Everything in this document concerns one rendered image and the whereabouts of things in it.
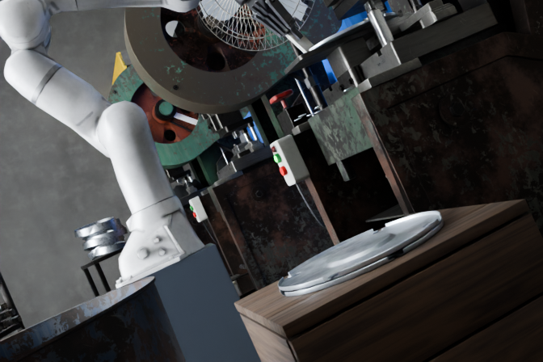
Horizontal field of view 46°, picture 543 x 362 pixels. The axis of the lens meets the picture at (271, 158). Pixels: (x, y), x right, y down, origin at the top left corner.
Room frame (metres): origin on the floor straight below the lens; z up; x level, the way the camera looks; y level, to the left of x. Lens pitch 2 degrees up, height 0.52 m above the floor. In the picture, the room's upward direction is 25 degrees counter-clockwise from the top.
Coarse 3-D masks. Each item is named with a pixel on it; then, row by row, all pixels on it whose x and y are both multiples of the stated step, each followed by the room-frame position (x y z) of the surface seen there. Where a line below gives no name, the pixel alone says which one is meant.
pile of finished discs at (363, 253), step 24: (408, 216) 1.14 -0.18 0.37; (432, 216) 1.06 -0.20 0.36; (360, 240) 1.15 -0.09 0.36; (384, 240) 1.01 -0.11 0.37; (408, 240) 0.92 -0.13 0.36; (312, 264) 1.13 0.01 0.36; (336, 264) 1.01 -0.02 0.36; (360, 264) 0.91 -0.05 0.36; (288, 288) 0.98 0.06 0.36; (312, 288) 0.94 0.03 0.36
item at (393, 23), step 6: (408, 12) 1.65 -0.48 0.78; (396, 18) 1.64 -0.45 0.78; (402, 18) 1.64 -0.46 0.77; (390, 24) 1.63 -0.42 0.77; (396, 24) 1.63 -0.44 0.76; (390, 30) 1.63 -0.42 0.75; (396, 30) 1.63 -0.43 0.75; (372, 36) 1.70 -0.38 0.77; (366, 42) 1.73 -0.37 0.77; (372, 42) 1.71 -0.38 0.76; (378, 42) 1.68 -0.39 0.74; (372, 48) 1.72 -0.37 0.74
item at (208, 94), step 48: (144, 48) 2.85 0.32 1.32; (192, 48) 2.99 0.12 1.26; (288, 48) 3.04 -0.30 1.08; (192, 96) 2.89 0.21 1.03; (240, 96) 2.95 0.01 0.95; (240, 144) 3.33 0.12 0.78; (240, 192) 3.11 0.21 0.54; (288, 192) 3.17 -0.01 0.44; (240, 240) 3.07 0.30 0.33; (288, 240) 3.14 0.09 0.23; (240, 288) 3.53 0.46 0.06
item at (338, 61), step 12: (348, 36) 1.60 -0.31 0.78; (360, 36) 1.62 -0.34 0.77; (324, 48) 1.57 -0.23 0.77; (336, 48) 1.62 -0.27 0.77; (348, 48) 1.61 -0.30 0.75; (360, 48) 1.62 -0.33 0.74; (300, 60) 1.56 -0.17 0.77; (312, 60) 1.63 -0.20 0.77; (336, 60) 1.65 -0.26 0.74; (348, 60) 1.61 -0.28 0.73; (360, 60) 1.62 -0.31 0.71; (288, 72) 1.66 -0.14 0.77; (336, 72) 1.68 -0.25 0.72; (348, 72) 1.62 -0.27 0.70; (360, 72) 1.62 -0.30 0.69; (348, 84) 1.63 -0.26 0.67
